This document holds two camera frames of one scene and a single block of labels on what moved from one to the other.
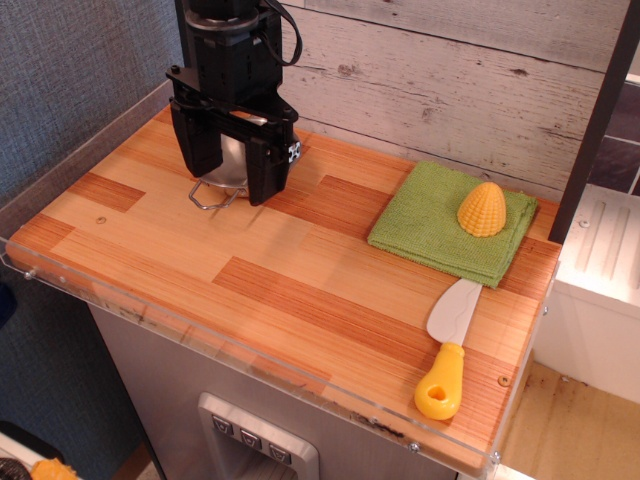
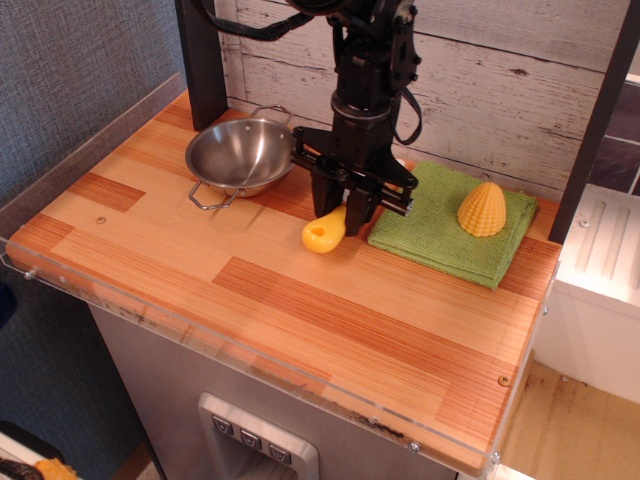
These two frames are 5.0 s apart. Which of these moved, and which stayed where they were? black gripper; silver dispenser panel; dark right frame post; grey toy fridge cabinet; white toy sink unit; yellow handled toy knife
Moved: yellow handled toy knife; black gripper
Stayed: dark right frame post; silver dispenser panel; grey toy fridge cabinet; white toy sink unit
